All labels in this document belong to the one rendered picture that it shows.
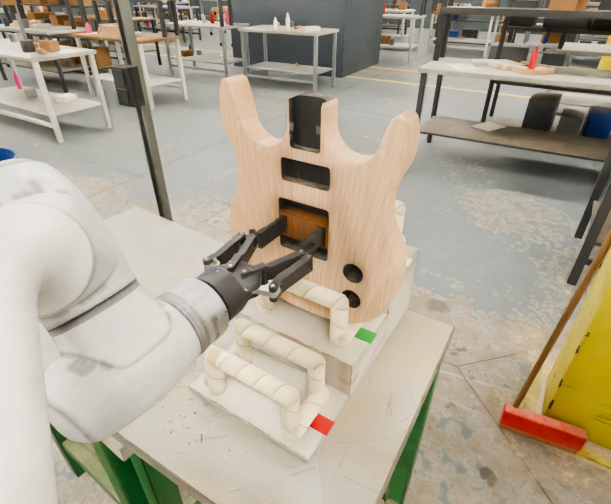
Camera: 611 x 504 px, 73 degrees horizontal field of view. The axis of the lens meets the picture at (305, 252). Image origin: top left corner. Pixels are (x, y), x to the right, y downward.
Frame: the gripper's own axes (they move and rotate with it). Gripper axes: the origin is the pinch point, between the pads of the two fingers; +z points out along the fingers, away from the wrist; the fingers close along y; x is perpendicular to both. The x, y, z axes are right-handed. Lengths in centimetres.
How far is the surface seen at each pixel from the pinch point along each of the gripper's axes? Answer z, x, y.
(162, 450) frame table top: -28.6, -29.9, -7.8
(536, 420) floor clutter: 85, -112, 57
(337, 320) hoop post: -0.2, -14.2, 9.4
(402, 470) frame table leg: 21, -83, 22
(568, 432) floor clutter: 86, -112, 68
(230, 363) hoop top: -15.5, -17.9, -2.6
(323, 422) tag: -10.3, -28.6, 12.8
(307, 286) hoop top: 0.6, -10.0, 2.6
